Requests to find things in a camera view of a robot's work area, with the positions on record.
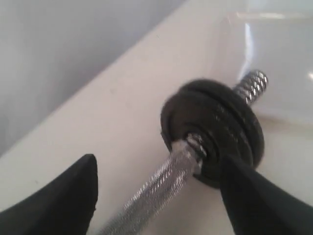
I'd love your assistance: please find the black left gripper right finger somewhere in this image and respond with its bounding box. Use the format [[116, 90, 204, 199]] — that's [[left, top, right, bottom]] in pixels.
[[220, 156, 313, 235]]

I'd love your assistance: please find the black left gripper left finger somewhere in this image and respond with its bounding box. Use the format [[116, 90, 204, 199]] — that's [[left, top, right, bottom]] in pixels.
[[0, 154, 98, 235]]

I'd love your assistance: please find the chrome threaded dumbbell bar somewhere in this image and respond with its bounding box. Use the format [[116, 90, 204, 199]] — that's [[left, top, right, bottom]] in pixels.
[[100, 70, 268, 235]]

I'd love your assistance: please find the white curtain backdrop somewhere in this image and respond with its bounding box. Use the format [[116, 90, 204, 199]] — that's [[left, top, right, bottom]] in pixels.
[[0, 0, 182, 153]]

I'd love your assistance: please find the white plastic tray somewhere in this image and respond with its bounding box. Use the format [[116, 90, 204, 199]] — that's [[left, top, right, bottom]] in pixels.
[[210, 12, 313, 125]]

